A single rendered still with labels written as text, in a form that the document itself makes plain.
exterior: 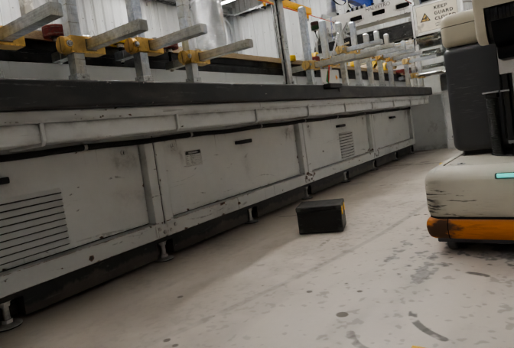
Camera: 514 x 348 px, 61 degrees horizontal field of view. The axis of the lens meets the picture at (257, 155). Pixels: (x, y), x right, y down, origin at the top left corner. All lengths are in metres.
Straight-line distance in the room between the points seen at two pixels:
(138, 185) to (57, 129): 0.54
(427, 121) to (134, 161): 4.08
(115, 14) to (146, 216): 9.57
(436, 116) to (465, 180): 3.87
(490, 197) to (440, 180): 0.15
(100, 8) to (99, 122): 9.64
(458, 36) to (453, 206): 0.65
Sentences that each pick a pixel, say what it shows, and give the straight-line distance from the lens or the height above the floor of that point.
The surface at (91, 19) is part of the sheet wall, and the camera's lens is 10.78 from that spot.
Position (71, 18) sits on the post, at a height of 0.88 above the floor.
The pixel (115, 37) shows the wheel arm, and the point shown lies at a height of 0.80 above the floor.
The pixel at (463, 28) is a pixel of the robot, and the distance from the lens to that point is 1.81.
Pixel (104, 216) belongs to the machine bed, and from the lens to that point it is 1.71.
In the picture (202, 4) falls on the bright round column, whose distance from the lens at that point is 7.01.
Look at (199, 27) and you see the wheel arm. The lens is 1.44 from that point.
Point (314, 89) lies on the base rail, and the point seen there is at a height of 0.67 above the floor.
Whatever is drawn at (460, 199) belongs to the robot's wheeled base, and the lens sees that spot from 1.50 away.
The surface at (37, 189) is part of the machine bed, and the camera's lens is 1.58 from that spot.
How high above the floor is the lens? 0.48
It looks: 3 degrees down
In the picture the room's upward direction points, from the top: 8 degrees counter-clockwise
